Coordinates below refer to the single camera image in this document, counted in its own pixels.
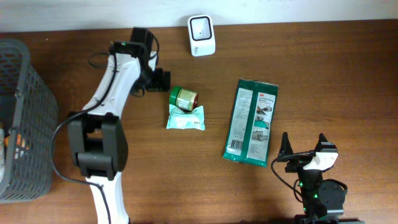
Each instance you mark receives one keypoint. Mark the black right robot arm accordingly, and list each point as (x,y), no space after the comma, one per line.
(322,199)

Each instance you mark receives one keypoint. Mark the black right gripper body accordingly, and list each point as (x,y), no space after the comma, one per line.
(295,161)

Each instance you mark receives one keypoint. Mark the white barcode scanner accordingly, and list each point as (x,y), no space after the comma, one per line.
(202,35)

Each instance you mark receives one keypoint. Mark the green lid jar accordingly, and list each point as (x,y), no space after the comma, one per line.
(183,98)

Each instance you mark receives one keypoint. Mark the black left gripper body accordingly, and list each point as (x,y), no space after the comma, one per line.
(156,81)

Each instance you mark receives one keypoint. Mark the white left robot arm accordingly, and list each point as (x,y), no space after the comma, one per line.
(97,140)

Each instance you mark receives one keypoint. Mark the grey plastic mesh basket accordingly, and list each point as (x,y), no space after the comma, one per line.
(29,113)

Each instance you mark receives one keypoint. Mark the light teal wipes pack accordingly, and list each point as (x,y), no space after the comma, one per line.
(179,119)

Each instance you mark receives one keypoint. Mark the green 3M gloves package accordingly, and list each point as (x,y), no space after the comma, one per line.
(249,132)

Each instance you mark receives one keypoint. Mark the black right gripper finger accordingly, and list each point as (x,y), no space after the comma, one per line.
(285,147)
(322,143)

